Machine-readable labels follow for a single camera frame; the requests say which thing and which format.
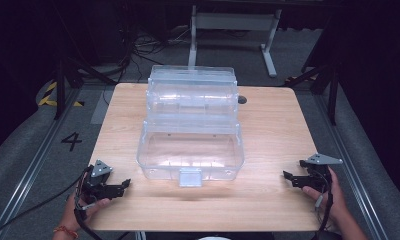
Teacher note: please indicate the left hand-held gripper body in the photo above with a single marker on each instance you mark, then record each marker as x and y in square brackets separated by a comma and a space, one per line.
[103, 186]

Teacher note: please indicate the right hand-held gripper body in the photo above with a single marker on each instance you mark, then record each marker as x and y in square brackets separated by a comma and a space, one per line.
[321, 173]

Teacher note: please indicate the clear plastic storage box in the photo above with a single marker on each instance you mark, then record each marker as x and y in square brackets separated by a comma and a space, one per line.
[191, 153]

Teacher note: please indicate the person's right hand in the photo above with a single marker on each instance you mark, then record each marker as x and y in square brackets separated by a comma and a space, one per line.
[336, 203]

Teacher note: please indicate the person's left hand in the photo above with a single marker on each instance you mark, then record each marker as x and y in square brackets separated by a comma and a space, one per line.
[71, 213]

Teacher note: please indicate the black tripod stand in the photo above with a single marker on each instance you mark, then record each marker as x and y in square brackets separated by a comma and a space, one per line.
[63, 86]
[333, 93]

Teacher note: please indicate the dark round table grommet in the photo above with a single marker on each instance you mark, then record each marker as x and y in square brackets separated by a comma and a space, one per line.
[242, 99]

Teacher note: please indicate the yellow black hazard tape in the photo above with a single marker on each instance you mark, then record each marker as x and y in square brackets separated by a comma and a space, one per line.
[49, 95]

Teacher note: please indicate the metal floor rail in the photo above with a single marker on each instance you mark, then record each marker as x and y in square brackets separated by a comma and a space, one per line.
[351, 166]
[31, 166]

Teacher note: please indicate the white metal desk frame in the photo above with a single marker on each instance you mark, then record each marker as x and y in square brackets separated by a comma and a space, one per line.
[233, 21]

